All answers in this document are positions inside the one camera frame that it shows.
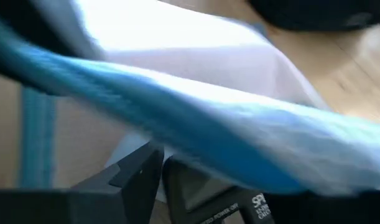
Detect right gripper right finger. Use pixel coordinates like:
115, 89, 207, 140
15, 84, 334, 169
161, 156, 251, 224

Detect dark blue mesh bag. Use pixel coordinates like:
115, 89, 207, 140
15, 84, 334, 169
0, 0, 380, 200

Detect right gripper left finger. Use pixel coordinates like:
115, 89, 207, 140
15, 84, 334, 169
70, 141, 165, 224

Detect navy blue backpack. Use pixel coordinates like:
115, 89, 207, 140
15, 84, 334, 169
245, 0, 380, 32

